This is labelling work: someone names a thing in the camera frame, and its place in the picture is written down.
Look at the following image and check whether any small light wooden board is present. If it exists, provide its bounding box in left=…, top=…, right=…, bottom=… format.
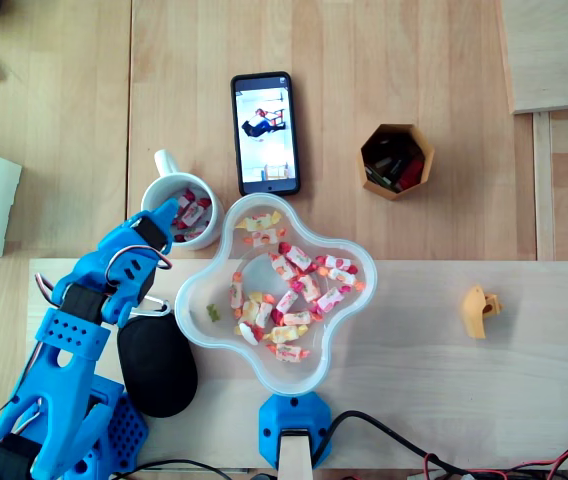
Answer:
left=496, top=0, right=568, bottom=115

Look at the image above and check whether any wooden square post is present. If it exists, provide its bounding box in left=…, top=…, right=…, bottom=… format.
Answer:
left=277, top=430, right=314, bottom=480

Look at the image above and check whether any yellow printed plastic part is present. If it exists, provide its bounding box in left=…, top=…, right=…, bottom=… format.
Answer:
left=460, top=284, right=505, bottom=340

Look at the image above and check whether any thick black cable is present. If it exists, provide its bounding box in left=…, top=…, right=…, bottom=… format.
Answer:
left=313, top=409, right=470, bottom=476

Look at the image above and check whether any large light wooden board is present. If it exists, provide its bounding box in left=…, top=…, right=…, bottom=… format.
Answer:
left=26, top=258, right=568, bottom=472

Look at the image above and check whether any thin black cable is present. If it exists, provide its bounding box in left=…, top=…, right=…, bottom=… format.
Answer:
left=113, top=458, right=235, bottom=480

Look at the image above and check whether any clear plastic Dragolo candy bowl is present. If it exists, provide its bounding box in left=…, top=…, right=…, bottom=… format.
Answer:
left=173, top=192, right=379, bottom=397

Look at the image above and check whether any black small device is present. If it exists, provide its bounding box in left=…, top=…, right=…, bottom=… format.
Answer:
left=363, top=155, right=406, bottom=185

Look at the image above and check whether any silver carabiner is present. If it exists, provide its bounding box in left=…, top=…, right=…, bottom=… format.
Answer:
left=136, top=294, right=171, bottom=317

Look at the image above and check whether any white ceramic mug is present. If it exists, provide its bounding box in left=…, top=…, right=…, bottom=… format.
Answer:
left=141, top=148, right=226, bottom=252

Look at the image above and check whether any light wooden strip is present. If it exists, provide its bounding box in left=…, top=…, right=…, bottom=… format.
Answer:
left=532, top=110, right=557, bottom=261

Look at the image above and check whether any yellow white wrapped candy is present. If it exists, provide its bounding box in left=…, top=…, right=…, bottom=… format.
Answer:
left=235, top=212, right=283, bottom=232
left=266, top=325, right=310, bottom=344
left=237, top=292, right=264, bottom=326

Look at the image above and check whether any orange hexagonal box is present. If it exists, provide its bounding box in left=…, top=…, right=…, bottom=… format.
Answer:
left=359, top=123, right=436, bottom=202

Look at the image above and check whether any red small box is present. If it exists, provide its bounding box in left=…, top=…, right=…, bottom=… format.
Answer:
left=394, top=153, right=426, bottom=191

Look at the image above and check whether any blue printed post foot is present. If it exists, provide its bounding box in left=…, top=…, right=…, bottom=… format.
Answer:
left=257, top=392, right=334, bottom=471

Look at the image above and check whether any black zip pouch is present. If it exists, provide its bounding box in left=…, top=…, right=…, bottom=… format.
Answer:
left=116, top=313, right=199, bottom=420

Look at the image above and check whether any black smartphone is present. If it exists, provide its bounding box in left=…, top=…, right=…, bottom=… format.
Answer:
left=229, top=70, right=302, bottom=200

